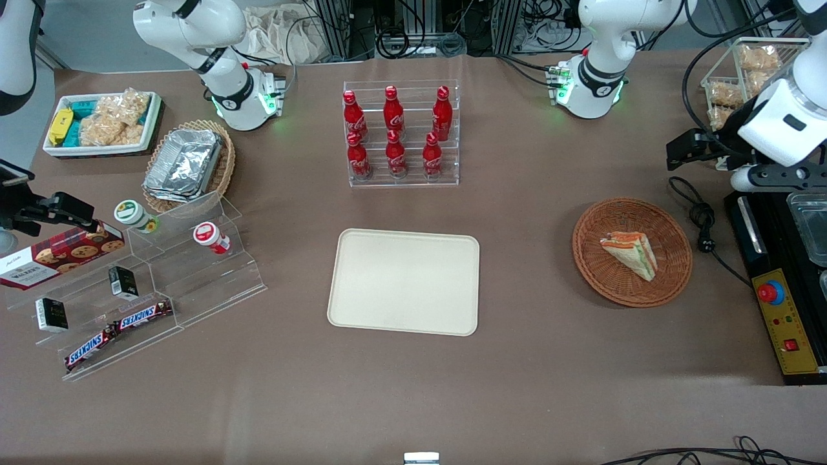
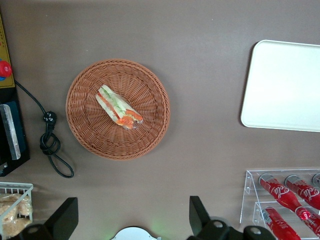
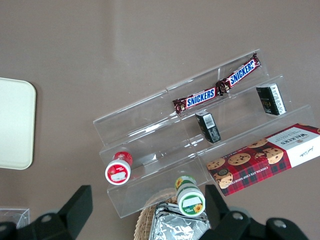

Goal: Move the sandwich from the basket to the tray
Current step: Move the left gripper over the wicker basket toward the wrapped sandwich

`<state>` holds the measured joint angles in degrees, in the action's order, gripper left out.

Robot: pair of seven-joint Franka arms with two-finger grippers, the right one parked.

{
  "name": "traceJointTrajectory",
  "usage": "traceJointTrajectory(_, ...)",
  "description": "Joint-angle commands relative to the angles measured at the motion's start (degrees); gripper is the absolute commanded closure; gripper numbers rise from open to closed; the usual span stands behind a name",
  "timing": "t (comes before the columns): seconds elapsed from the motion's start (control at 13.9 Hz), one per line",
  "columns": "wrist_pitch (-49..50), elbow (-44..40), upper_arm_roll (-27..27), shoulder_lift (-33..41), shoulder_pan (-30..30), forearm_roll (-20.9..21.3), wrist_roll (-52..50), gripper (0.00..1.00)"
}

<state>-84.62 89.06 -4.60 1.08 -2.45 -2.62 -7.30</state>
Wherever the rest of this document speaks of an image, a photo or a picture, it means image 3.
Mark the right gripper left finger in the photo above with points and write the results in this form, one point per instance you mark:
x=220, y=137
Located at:
x=75, y=210

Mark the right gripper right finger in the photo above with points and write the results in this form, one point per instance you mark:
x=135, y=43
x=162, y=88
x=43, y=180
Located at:
x=225, y=212

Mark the light wicker basket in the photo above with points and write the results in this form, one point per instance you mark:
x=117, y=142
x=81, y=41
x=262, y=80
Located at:
x=143, y=222

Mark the cream plastic tray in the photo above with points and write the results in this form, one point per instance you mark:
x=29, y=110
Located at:
x=15, y=125

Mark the green lid sunflower cup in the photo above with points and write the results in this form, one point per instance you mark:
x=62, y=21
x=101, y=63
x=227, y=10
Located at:
x=191, y=202

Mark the aluminium foil container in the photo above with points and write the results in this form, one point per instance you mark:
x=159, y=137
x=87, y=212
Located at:
x=175, y=227

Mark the red lid snack cup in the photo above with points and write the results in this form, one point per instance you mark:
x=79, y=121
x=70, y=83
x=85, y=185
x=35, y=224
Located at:
x=118, y=172

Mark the clear acrylic bottle rack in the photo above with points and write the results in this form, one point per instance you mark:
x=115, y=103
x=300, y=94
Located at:
x=15, y=216

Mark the Walkers shortbread cookie box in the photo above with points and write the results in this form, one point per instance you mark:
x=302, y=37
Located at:
x=262, y=162

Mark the small black carton box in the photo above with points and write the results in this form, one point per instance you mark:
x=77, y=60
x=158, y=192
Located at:
x=208, y=127
x=271, y=98

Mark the clear acrylic stepped riser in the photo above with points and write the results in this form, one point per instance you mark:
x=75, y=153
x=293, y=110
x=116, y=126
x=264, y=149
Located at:
x=232, y=117
x=150, y=140

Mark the Snickers chocolate bar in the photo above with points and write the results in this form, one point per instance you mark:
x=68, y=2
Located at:
x=241, y=73
x=200, y=96

